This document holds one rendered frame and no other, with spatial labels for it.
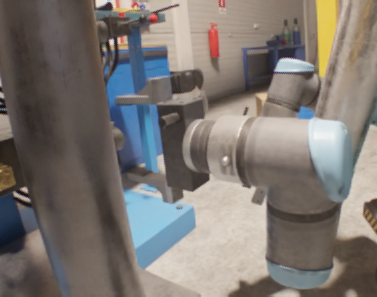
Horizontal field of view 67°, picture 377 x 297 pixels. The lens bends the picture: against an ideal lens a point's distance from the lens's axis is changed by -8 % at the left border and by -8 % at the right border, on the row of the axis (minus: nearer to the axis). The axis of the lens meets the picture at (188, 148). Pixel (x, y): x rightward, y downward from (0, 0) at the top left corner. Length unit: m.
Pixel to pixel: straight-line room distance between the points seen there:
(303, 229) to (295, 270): 0.06
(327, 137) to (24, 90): 0.51
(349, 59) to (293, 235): 0.24
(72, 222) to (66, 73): 0.30
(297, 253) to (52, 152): 0.46
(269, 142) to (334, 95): 0.15
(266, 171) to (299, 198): 0.05
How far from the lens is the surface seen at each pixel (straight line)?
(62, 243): 0.71
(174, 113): 0.43
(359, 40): 0.45
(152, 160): 1.98
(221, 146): 0.38
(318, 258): 0.41
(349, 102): 0.46
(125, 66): 2.42
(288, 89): 0.76
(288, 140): 0.35
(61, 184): 0.64
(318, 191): 0.35
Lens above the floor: 0.81
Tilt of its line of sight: 17 degrees down
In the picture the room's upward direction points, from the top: 6 degrees counter-clockwise
